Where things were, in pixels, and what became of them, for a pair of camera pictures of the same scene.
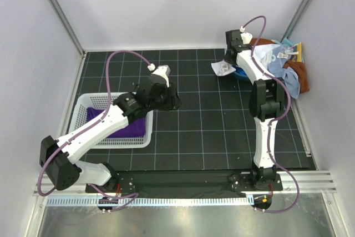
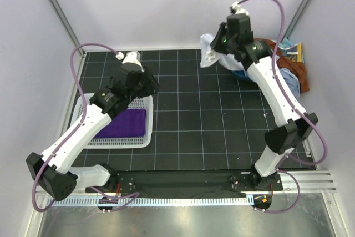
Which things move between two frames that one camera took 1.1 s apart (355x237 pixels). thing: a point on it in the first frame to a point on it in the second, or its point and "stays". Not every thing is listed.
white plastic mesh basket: x=85 y=107 stays
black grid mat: x=211 y=130 stays
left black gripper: x=173 y=102 to x=152 y=86
